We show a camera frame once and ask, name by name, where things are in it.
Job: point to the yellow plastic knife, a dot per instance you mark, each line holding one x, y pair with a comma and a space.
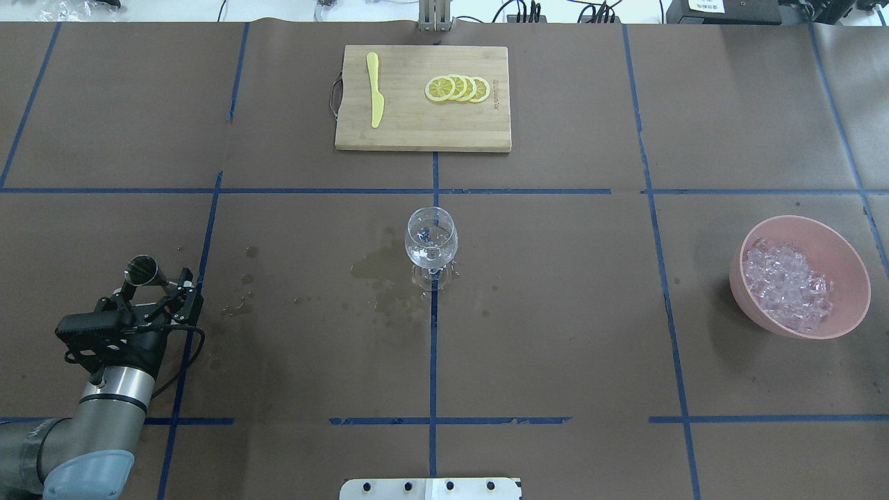
378, 101

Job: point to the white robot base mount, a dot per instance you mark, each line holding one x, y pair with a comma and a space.
432, 488

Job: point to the pink bowl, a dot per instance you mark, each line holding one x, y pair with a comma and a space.
827, 252

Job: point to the bamboo cutting board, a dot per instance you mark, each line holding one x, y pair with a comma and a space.
410, 121

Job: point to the aluminium camera post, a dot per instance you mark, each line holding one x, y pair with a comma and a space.
435, 16

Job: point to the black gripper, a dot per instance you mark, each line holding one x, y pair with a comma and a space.
147, 340

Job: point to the clear wine glass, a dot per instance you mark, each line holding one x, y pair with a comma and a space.
431, 243

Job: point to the steel double jigger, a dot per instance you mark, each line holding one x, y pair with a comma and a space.
144, 271

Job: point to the black box with label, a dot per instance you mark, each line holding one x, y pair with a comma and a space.
765, 13

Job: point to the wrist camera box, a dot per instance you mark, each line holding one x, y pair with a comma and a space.
95, 334

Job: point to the lemon slice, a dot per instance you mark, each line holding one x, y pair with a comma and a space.
459, 87
440, 89
469, 89
482, 89

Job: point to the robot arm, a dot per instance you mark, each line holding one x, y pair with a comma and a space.
89, 455

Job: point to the pile of ice cubes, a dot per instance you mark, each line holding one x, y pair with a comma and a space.
779, 277

